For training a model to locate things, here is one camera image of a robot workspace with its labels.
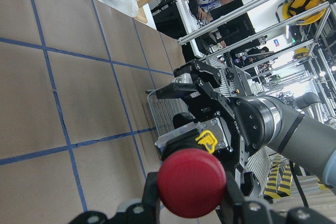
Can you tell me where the red emergency stop button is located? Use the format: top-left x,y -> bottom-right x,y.
156,129 -> 227,219

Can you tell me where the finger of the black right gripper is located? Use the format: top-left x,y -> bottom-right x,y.
173,60 -> 221,88
155,82 -> 197,99

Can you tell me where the wire mesh basket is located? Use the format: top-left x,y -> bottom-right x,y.
146,89 -> 188,136

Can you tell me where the person in black jacket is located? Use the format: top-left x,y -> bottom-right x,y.
195,0 -> 260,49

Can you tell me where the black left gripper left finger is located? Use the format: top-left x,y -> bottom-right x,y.
141,172 -> 160,215

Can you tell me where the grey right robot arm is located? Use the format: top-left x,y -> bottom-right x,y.
156,60 -> 335,187

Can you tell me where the aluminium frame shelf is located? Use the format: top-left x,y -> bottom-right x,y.
177,0 -> 336,198

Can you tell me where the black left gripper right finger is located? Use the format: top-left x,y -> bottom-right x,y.
222,172 -> 244,215

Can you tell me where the black yellow hazard striped base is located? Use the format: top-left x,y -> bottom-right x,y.
264,154 -> 292,200

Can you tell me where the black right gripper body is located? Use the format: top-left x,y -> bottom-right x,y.
173,109 -> 263,195

